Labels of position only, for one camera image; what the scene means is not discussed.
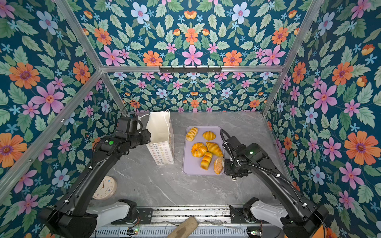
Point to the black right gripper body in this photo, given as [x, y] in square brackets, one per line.
[231, 168]

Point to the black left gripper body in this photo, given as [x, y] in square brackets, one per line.
[140, 137]

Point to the oval seeded bread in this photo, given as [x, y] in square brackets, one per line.
[218, 165]

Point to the white paper bag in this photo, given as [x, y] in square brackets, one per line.
[161, 145]

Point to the segmented yellow bread loaf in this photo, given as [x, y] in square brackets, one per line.
[206, 160]

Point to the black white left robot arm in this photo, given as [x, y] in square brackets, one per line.
[69, 217]

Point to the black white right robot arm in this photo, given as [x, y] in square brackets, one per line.
[297, 216]

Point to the pumpkin shaped bread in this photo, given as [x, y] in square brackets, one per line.
[198, 150]

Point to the braided pale bread roll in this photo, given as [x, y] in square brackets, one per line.
[191, 134]

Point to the golden croissant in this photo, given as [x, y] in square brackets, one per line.
[214, 149]

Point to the lilac plastic tray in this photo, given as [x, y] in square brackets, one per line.
[191, 164]

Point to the small round striped bun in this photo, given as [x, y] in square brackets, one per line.
[209, 135]

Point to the brown cylindrical roll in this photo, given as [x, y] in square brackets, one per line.
[185, 229]

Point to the orange plush toy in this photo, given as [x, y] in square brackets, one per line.
[324, 232]

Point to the round beige wall clock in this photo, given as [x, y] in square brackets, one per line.
[106, 189]

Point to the black hook rail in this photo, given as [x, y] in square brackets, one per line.
[190, 69]

